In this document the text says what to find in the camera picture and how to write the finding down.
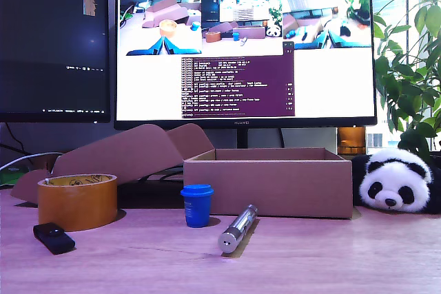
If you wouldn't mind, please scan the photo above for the dark ASUS computer monitor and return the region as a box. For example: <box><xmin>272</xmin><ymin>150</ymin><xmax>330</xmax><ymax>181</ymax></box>
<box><xmin>0</xmin><ymin>0</ymin><xmax>112</xmax><ymax>124</ymax></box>

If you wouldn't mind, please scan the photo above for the small blue lidded cup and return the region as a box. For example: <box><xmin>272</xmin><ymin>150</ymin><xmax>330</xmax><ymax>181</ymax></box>
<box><xmin>180</xmin><ymin>184</ymin><xmax>215</xmax><ymax>229</ymax></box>

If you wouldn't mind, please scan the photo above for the green leafy plant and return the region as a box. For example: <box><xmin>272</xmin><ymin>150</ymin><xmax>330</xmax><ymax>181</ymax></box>
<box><xmin>373</xmin><ymin>0</ymin><xmax>441</xmax><ymax>158</ymax></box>

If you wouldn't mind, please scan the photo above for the Huawei computer monitor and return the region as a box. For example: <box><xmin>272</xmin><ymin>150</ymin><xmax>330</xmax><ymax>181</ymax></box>
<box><xmin>113</xmin><ymin>0</ymin><xmax>378</xmax><ymax>131</ymax></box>

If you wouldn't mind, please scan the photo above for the brown packing tape roll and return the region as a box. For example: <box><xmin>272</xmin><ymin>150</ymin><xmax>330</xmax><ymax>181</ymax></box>
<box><xmin>37</xmin><ymin>173</ymin><xmax>119</xmax><ymax>233</ymax></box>

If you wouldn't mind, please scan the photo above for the green packet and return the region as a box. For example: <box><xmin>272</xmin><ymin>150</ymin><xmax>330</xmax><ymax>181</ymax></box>
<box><xmin>0</xmin><ymin>165</ymin><xmax>32</xmax><ymax>187</ymax></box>

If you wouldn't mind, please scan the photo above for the black USB drive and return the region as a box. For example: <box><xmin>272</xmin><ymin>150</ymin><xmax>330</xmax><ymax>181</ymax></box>
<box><xmin>32</xmin><ymin>222</ymin><xmax>76</xmax><ymax>255</ymax></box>

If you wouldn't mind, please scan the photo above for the white cable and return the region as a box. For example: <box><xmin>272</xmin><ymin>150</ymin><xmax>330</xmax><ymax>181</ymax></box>
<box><xmin>0</xmin><ymin>151</ymin><xmax>63</xmax><ymax>171</ymax></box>

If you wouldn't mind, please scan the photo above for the black Huawei monitor stand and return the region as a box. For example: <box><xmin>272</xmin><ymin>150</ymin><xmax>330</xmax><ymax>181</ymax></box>
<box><xmin>236</xmin><ymin>127</ymin><xmax>249</xmax><ymax>151</ymax></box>

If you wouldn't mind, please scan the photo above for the silver metal cylinder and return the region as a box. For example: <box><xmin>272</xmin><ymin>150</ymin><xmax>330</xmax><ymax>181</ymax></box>
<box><xmin>217</xmin><ymin>204</ymin><xmax>259</xmax><ymax>254</ymax></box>

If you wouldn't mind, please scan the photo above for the open brown cardboard box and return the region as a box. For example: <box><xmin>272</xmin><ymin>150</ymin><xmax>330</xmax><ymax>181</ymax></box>
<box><xmin>10</xmin><ymin>123</ymin><xmax>354</xmax><ymax>220</ymax></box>

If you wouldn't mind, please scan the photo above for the panda plush toy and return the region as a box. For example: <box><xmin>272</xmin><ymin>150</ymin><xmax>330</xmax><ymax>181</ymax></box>
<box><xmin>351</xmin><ymin>148</ymin><xmax>441</xmax><ymax>214</ymax></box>

